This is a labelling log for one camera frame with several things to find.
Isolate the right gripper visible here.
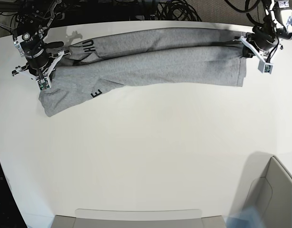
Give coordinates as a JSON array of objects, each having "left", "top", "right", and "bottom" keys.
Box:
[{"left": 11, "top": 46, "right": 70, "bottom": 82}]

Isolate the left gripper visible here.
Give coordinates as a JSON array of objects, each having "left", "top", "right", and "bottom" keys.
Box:
[{"left": 233, "top": 33, "right": 283, "bottom": 64}]

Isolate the grey T-shirt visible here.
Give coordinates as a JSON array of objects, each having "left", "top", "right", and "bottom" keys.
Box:
[{"left": 39, "top": 28, "right": 246, "bottom": 117}]

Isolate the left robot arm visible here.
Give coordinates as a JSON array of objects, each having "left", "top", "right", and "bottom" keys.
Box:
[{"left": 233, "top": 0, "right": 292, "bottom": 63}]

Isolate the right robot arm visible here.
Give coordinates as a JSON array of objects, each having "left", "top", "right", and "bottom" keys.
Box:
[{"left": 12, "top": 0, "right": 73, "bottom": 88}]

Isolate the grey box at right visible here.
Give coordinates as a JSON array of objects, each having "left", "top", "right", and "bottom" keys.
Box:
[{"left": 243, "top": 156, "right": 292, "bottom": 228}]

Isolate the grey tray at bottom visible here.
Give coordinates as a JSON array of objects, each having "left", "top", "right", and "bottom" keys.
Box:
[{"left": 51, "top": 209, "right": 226, "bottom": 228}]

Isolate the blue blurred object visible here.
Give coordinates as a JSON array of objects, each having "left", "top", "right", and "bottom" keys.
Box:
[{"left": 225, "top": 207, "right": 265, "bottom": 228}]

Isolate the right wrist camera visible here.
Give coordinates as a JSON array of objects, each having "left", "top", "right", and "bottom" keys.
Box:
[{"left": 37, "top": 76, "right": 51, "bottom": 91}]

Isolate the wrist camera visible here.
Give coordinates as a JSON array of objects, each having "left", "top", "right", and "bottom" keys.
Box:
[
  {"left": 37, "top": 76, "right": 51, "bottom": 91},
  {"left": 258, "top": 62, "right": 274, "bottom": 74}
]

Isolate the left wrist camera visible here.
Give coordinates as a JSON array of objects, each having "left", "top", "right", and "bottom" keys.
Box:
[{"left": 258, "top": 62, "right": 274, "bottom": 74}]

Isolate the black cable bundle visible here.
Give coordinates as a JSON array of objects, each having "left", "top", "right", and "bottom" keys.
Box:
[{"left": 136, "top": 0, "right": 204, "bottom": 22}]

